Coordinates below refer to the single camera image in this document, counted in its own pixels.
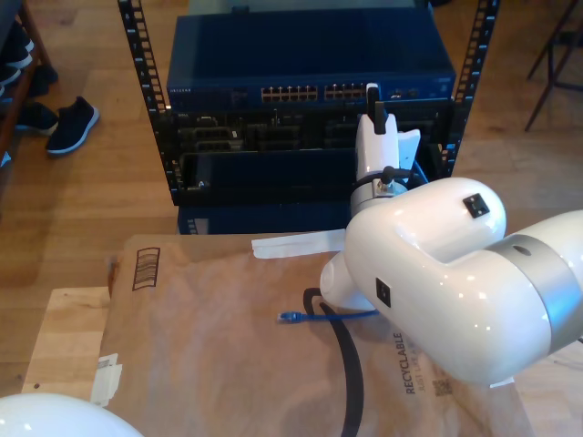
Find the blue network switch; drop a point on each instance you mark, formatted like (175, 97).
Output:
(309, 54)

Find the black server rack frame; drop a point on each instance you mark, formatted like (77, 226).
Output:
(136, 54)

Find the grey flat panel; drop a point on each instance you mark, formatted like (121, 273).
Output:
(296, 7)

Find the black rack server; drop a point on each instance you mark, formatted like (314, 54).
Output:
(273, 136)

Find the dark blue base box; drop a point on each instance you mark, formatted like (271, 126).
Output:
(273, 218)

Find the wooden shoe rack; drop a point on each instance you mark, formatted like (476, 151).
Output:
(35, 32)

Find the dark metal chair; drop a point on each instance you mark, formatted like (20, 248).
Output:
(552, 64)

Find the dark sneaker white sole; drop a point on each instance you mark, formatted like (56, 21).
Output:
(18, 45)
(38, 119)
(73, 125)

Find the brown paper mailer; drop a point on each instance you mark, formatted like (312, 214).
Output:
(205, 364)

